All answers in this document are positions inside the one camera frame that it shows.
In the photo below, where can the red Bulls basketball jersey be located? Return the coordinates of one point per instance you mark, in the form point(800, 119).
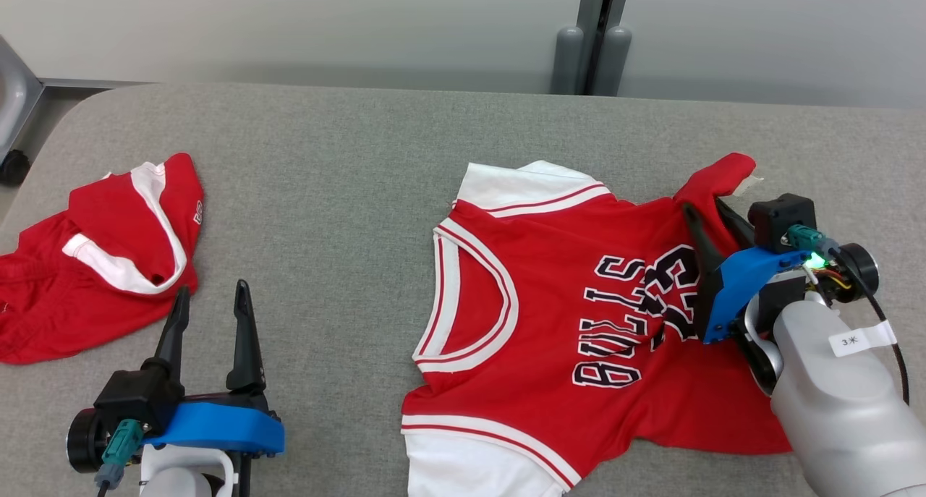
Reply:
point(550, 338)

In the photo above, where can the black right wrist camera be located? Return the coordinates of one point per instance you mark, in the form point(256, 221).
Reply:
point(781, 218)

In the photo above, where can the grey metal frame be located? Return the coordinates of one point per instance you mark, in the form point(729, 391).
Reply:
point(14, 99)

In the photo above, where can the red shorts with white trim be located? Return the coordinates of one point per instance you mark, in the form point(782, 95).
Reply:
point(43, 302)

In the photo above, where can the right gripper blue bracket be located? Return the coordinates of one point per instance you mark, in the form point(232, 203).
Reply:
point(734, 287)

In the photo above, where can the white label on right arm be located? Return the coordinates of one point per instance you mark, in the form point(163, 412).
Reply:
point(861, 339)

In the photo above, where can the grey partition post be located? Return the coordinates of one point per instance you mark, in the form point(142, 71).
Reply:
point(595, 12)

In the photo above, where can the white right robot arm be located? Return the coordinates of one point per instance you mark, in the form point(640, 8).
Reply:
point(832, 410)

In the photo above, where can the teal camera connector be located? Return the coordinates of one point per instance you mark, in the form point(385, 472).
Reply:
point(121, 443)
point(806, 238)

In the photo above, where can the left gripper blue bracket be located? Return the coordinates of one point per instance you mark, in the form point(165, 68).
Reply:
point(217, 428)

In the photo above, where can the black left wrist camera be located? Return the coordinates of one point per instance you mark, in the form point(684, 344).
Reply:
point(137, 399)

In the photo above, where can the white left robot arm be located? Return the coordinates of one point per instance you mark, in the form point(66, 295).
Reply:
point(181, 480)

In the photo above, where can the grey floor rail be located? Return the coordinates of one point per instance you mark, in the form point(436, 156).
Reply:
point(94, 83)

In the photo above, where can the teal left camera connector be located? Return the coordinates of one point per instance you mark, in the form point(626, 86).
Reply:
point(121, 443)

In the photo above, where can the black caster wheel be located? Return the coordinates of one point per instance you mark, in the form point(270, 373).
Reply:
point(13, 168)

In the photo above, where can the teal right camera connector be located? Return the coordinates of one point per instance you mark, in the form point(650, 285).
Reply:
point(806, 238)

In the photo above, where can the grey cylindrical post foot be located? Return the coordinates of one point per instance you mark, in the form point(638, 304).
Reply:
point(613, 59)
point(568, 59)

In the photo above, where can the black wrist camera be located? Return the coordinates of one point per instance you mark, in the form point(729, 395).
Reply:
point(781, 218)
point(137, 399)

